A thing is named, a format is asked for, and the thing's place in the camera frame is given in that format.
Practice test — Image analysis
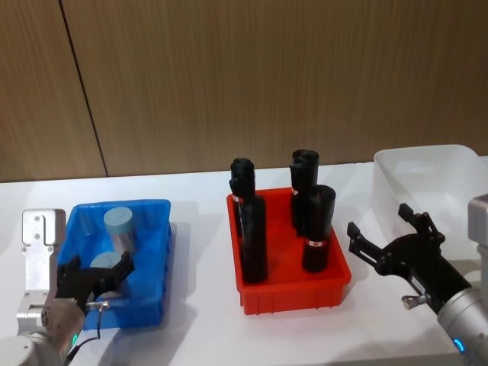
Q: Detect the black bag roll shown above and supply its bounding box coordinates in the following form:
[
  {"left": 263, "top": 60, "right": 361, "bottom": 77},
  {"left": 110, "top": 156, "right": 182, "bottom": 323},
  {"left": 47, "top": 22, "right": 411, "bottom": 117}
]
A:
[
  {"left": 289, "top": 149, "right": 320, "bottom": 232},
  {"left": 241, "top": 195, "right": 268, "bottom": 284},
  {"left": 301, "top": 185, "right": 337, "bottom": 274},
  {"left": 228, "top": 156, "right": 257, "bottom": 239}
]

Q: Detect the white plastic bin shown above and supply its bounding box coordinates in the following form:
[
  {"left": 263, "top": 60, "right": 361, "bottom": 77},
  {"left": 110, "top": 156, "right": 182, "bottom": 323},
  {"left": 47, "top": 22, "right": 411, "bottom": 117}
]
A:
[{"left": 373, "top": 143, "right": 488, "bottom": 264}]

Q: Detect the red plastic bin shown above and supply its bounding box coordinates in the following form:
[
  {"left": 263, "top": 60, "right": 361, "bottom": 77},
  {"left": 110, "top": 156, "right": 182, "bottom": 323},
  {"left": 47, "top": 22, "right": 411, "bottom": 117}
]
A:
[{"left": 226, "top": 186, "right": 352, "bottom": 316}]

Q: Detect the right gripper cable silver plug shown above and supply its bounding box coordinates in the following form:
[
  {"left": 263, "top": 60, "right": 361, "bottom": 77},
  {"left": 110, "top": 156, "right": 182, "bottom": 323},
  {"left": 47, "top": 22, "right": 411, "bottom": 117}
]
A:
[{"left": 401, "top": 292, "right": 434, "bottom": 311}]

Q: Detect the grey-blue capped silver cylinder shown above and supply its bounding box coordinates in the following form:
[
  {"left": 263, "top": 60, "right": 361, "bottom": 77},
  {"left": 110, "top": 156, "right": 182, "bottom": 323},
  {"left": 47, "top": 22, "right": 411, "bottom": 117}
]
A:
[
  {"left": 103, "top": 206, "right": 136, "bottom": 255},
  {"left": 88, "top": 250, "right": 131, "bottom": 303}
]

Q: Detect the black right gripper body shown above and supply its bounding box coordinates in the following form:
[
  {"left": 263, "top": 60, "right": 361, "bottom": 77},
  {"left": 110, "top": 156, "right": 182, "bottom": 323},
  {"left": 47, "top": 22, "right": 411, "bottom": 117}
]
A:
[{"left": 376, "top": 232, "right": 473, "bottom": 313}]

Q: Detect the thin dark left gripper cable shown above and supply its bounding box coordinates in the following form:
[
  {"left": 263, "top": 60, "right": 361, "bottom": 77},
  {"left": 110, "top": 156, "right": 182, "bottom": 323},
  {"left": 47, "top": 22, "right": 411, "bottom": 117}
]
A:
[{"left": 69, "top": 300, "right": 111, "bottom": 358}]

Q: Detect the blue plastic bin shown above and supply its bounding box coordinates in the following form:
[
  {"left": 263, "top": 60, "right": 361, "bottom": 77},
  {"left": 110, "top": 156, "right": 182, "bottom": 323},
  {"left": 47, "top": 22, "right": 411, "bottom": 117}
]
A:
[{"left": 56, "top": 197, "right": 173, "bottom": 331}]

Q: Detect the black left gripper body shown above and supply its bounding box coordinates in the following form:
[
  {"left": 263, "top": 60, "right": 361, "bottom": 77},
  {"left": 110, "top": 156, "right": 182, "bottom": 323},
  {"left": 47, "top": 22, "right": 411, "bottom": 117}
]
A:
[{"left": 54, "top": 268, "right": 115, "bottom": 308}]

